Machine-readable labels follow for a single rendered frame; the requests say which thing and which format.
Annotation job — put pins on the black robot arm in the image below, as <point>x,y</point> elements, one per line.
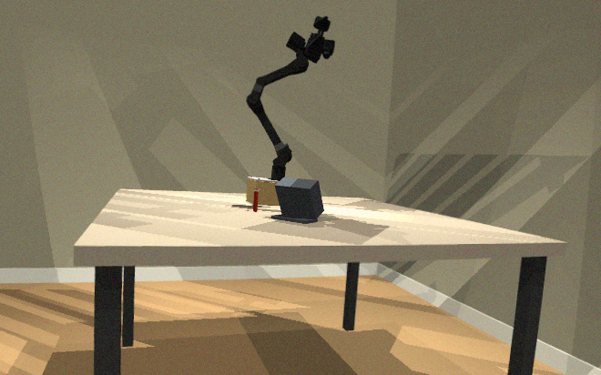
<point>297,66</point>

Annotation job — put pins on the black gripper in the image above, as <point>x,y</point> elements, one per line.
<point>315,42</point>

